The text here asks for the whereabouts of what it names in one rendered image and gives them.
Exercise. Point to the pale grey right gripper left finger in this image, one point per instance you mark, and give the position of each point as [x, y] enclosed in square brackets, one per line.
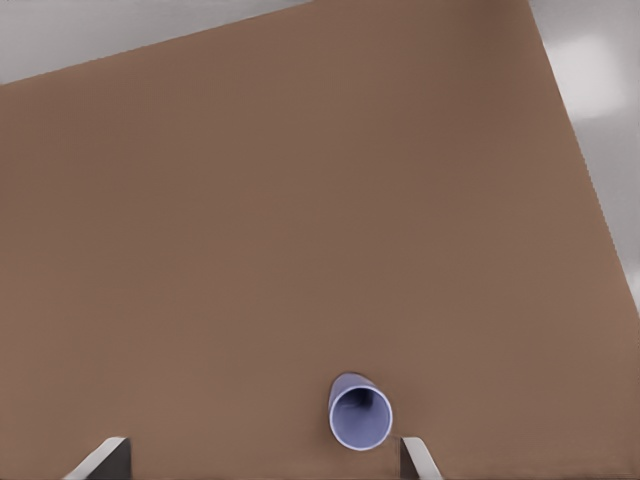
[107, 461]

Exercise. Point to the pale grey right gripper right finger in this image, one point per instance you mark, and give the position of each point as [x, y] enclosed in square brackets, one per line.
[416, 461]

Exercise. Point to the lavender blue cup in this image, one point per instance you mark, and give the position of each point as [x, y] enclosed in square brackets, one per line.
[361, 418]

